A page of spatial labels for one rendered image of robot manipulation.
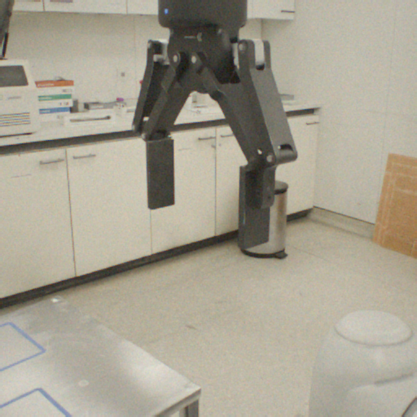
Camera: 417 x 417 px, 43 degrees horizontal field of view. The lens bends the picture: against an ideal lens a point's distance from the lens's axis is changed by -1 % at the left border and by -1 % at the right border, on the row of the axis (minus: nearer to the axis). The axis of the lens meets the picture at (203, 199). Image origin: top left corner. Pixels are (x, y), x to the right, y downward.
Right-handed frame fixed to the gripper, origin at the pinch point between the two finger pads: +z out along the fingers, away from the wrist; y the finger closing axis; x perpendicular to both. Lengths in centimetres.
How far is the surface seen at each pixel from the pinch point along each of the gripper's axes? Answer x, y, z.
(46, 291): -69, 224, 117
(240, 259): -187, 193, 120
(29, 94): -69, 219, 10
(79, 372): -2, 36, 38
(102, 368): -6, 35, 38
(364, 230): -289, 170, 117
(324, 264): -223, 154, 120
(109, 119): -121, 235, 28
